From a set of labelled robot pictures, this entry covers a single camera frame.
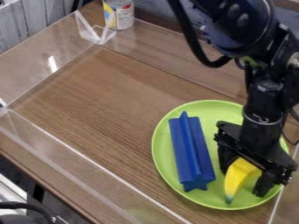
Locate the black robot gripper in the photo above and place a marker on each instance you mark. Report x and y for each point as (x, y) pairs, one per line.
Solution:
(254, 141)

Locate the blue star-shaped block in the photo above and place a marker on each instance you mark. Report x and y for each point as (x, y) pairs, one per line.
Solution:
(193, 157)

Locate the yellow toy banana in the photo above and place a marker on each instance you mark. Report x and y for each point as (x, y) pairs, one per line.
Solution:
(241, 172)

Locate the clear acrylic enclosure wall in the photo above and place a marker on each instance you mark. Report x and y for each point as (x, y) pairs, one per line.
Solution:
(83, 103)

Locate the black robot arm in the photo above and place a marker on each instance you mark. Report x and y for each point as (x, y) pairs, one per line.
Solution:
(250, 36)

